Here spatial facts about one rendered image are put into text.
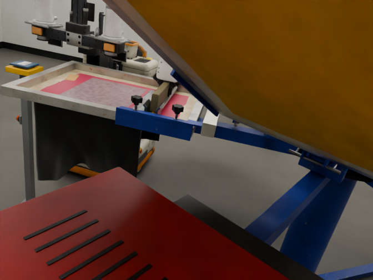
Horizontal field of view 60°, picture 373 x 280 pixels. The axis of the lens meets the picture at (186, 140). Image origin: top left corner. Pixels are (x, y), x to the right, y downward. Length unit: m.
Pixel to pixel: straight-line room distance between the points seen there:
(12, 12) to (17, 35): 0.37
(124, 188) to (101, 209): 0.07
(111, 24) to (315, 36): 1.60
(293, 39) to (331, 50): 0.04
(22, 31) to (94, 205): 5.92
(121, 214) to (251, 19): 0.36
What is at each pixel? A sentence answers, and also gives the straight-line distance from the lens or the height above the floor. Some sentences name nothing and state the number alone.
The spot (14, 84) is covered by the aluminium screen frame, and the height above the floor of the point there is 0.99.
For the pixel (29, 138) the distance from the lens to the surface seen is 2.04.
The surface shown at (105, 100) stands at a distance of 1.47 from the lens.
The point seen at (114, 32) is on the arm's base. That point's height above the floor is 1.18.
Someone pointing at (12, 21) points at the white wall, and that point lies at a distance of 6.48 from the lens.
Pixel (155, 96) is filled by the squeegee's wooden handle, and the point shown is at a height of 1.05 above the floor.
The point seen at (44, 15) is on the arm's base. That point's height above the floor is 1.19.
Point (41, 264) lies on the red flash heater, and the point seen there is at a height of 1.10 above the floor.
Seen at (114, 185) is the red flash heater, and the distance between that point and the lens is 0.62.
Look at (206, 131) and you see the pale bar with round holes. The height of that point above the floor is 1.01.
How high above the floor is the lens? 1.45
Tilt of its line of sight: 25 degrees down
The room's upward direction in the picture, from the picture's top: 11 degrees clockwise
